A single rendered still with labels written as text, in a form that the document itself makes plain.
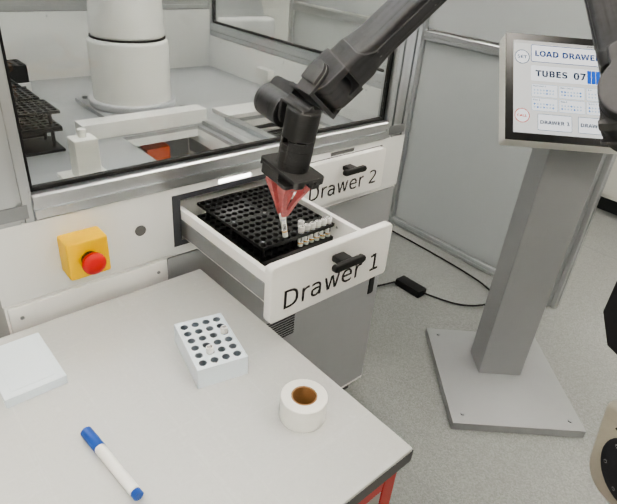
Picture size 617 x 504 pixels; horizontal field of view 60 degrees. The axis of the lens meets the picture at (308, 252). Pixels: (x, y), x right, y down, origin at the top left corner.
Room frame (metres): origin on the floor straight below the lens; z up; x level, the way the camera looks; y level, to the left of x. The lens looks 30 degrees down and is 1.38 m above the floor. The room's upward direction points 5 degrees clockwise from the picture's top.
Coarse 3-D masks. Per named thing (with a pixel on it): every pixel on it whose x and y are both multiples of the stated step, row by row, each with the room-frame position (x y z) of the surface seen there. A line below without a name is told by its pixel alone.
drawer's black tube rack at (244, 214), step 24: (240, 192) 1.04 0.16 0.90; (264, 192) 1.05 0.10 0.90; (216, 216) 0.92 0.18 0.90; (240, 216) 0.93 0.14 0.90; (264, 216) 0.94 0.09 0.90; (288, 216) 0.95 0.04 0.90; (312, 216) 0.96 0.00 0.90; (240, 240) 0.88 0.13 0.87; (264, 240) 0.90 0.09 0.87; (264, 264) 0.81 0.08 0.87
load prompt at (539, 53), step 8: (536, 48) 1.57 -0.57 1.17; (544, 48) 1.57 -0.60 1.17; (552, 48) 1.57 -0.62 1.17; (560, 48) 1.57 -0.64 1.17; (568, 48) 1.57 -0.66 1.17; (576, 48) 1.58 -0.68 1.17; (536, 56) 1.55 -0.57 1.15; (544, 56) 1.55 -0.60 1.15; (552, 56) 1.55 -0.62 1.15; (560, 56) 1.56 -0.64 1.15; (568, 56) 1.56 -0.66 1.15; (576, 56) 1.56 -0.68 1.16; (584, 56) 1.56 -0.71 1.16; (592, 56) 1.56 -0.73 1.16; (568, 64) 1.54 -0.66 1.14; (576, 64) 1.55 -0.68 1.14; (584, 64) 1.55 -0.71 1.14; (592, 64) 1.55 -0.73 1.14
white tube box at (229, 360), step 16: (192, 320) 0.72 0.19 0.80; (208, 320) 0.73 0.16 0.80; (224, 320) 0.73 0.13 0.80; (176, 336) 0.70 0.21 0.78; (192, 336) 0.68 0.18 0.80; (208, 336) 0.68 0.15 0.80; (224, 336) 0.69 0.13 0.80; (192, 352) 0.64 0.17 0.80; (224, 352) 0.65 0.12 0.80; (240, 352) 0.65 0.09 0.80; (192, 368) 0.62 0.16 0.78; (208, 368) 0.61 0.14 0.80; (224, 368) 0.62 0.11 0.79; (240, 368) 0.64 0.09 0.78; (208, 384) 0.61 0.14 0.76
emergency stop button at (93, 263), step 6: (96, 252) 0.76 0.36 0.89; (84, 258) 0.74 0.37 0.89; (90, 258) 0.74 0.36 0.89; (96, 258) 0.75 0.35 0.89; (102, 258) 0.76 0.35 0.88; (84, 264) 0.74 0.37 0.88; (90, 264) 0.74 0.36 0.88; (96, 264) 0.75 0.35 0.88; (102, 264) 0.75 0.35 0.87; (84, 270) 0.74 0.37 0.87; (90, 270) 0.74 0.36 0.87; (96, 270) 0.75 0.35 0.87
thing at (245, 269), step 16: (224, 192) 1.06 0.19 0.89; (192, 208) 1.00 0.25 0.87; (320, 208) 1.01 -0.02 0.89; (192, 224) 0.91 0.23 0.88; (336, 224) 0.96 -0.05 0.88; (352, 224) 0.95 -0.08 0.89; (192, 240) 0.91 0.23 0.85; (208, 240) 0.87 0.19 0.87; (224, 240) 0.84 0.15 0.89; (208, 256) 0.87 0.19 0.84; (224, 256) 0.83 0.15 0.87; (240, 256) 0.79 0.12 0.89; (240, 272) 0.79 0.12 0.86; (256, 272) 0.76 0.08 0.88; (256, 288) 0.76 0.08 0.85
